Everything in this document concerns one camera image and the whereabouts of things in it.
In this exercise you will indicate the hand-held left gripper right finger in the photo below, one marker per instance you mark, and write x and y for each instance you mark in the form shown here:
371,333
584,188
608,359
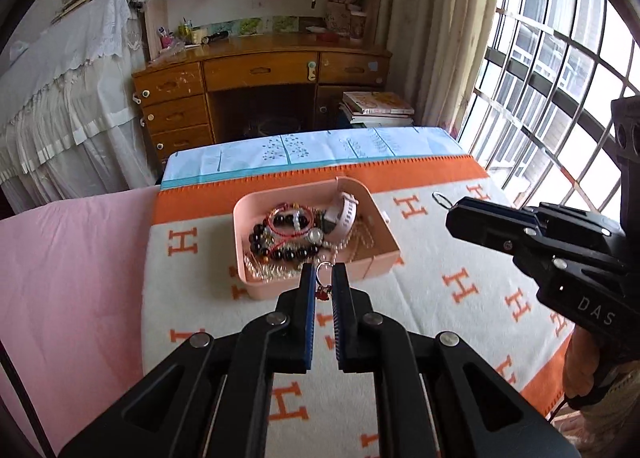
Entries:
336,318

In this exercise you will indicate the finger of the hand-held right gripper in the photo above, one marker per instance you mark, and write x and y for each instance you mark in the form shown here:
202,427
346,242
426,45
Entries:
480,229
500,208

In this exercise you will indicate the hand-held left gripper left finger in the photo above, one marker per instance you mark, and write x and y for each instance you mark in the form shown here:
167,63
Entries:
310,318

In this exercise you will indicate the pink plastic tray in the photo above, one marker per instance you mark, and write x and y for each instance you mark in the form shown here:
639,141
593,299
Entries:
372,258

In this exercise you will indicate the person's right hand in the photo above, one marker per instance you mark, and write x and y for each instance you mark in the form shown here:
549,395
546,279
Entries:
580,368

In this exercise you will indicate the orange and white blanket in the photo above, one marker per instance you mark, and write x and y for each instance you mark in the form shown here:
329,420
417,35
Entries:
440,258

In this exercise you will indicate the stack of books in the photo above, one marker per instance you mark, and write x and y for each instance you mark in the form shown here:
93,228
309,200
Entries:
375,102

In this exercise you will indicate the tree print bedsheet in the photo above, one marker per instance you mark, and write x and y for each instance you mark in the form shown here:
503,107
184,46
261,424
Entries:
250,157

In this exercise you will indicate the window with metal grille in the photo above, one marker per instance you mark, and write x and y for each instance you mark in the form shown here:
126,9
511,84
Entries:
550,37

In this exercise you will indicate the beige curtain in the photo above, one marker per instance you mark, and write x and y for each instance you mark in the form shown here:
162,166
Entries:
435,12

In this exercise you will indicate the green drawer lock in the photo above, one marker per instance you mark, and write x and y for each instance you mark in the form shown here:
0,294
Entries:
311,72

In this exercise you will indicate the patterned paper bag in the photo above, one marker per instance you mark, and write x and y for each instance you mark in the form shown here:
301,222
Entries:
345,20

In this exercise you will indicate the pink bedsheet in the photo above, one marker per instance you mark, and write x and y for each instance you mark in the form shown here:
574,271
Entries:
65,263

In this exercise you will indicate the wooden desk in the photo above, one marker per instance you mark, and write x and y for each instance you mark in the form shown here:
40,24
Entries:
260,70

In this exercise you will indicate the black flashlight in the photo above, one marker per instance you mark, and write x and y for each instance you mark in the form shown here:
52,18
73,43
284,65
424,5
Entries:
215,36

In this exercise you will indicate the leaf print pictures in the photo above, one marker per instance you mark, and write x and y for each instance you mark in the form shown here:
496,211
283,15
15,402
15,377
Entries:
250,26

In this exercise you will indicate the pink pen cup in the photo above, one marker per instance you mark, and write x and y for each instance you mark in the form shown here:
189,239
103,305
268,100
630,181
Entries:
168,40

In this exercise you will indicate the white lace cover cloth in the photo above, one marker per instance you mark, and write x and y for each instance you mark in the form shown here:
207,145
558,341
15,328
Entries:
65,87

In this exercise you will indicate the wooden bookshelf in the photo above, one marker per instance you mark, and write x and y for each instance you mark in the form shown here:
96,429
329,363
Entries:
156,12

